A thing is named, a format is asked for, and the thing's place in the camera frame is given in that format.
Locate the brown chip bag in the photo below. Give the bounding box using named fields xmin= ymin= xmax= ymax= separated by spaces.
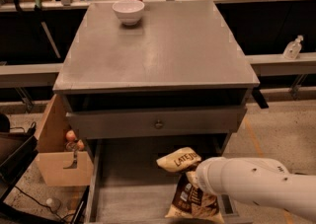
xmin=156 ymin=147 xmax=224 ymax=224

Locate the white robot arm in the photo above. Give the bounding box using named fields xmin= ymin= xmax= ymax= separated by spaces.
xmin=196 ymin=157 xmax=316 ymax=221

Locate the grey wooden drawer cabinet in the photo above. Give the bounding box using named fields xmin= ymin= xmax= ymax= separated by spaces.
xmin=53 ymin=0 xmax=259 ymax=154

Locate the grey top drawer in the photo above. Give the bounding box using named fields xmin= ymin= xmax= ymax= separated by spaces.
xmin=66 ymin=106 xmax=247 ymax=139

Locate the grey open middle drawer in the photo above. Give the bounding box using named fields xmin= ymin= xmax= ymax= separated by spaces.
xmin=84 ymin=135 xmax=255 ymax=224

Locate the white ceramic bowl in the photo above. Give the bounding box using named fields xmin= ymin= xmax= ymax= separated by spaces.
xmin=113 ymin=0 xmax=145 ymax=26

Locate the red apple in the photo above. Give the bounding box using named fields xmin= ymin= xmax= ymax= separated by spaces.
xmin=65 ymin=130 xmax=76 ymax=142

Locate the cardboard box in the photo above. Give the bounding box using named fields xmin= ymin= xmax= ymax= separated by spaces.
xmin=35 ymin=95 xmax=94 ymax=187

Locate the clear plastic bottle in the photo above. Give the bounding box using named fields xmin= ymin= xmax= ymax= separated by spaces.
xmin=46 ymin=197 xmax=61 ymax=213

